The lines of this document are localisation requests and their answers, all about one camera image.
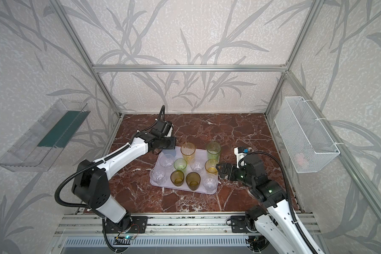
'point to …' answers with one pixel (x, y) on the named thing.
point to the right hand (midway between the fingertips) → (223, 165)
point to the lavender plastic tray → (190, 168)
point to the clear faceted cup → (166, 160)
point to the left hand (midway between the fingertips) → (175, 143)
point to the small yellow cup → (210, 165)
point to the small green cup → (180, 164)
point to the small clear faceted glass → (210, 182)
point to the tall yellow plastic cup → (188, 151)
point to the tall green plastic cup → (214, 149)
